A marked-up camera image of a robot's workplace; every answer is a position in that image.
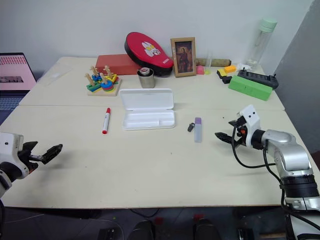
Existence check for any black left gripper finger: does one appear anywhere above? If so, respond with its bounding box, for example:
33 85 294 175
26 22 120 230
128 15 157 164
28 143 64 165
22 140 39 153

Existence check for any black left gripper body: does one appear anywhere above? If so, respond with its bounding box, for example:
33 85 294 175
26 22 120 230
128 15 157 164
16 146 40 174

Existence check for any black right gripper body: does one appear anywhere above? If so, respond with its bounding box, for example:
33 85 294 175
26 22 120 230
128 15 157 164
232 115 249 149

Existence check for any white open pencil case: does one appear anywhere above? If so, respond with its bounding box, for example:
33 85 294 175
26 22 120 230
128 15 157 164
119 88 177 131

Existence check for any red and black oval case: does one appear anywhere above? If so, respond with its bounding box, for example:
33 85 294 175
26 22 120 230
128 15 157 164
124 31 175 78

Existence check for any clear box with purple cap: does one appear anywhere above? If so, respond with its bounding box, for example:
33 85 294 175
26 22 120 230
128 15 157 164
193 117 203 144

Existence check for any green rectangular box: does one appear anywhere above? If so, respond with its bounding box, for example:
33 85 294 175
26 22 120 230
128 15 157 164
227 74 274 102

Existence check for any yellow and black tool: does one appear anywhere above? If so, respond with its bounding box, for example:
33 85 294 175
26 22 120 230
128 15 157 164
216 69 234 85

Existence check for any red and white marker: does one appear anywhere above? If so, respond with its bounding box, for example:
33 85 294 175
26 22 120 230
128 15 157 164
101 107 112 135

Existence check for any brown rolled mat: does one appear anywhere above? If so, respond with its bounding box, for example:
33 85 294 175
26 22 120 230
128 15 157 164
195 57 232 68

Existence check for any clear measuring cylinder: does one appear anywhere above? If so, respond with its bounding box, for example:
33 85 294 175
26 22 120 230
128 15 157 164
204 50 214 76

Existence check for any laptop with pink screen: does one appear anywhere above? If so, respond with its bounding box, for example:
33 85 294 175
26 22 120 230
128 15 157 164
0 52 38 126

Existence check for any wooden shape stacking toy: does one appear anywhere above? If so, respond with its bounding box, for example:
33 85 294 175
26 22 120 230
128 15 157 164
85 65 123 98

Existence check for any clear bottle with green lid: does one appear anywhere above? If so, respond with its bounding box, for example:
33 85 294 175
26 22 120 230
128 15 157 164
246 17 279 70

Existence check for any dark rounded shape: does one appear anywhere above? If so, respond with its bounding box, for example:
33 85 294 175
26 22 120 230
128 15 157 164
129 219 155 240
192 217 221 240

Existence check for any metal cup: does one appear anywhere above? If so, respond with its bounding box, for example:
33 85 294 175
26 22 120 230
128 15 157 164
136 67 156 89

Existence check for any red rectangular box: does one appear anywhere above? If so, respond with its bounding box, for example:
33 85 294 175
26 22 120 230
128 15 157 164
94 53 141 76

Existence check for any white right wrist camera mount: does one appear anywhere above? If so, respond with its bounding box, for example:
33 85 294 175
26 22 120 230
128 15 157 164
238 104 262 148

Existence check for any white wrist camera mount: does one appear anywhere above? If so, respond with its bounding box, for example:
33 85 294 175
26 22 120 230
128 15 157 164
0 132 31 180
238 104 262 148

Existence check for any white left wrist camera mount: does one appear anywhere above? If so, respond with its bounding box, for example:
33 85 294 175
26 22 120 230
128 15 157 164
0 132 31 180

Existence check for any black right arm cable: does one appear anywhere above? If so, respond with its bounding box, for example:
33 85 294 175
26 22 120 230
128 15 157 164
231 126 285 187

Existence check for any wooden picture frame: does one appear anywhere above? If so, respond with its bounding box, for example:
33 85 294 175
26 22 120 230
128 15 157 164
170 36 198 78

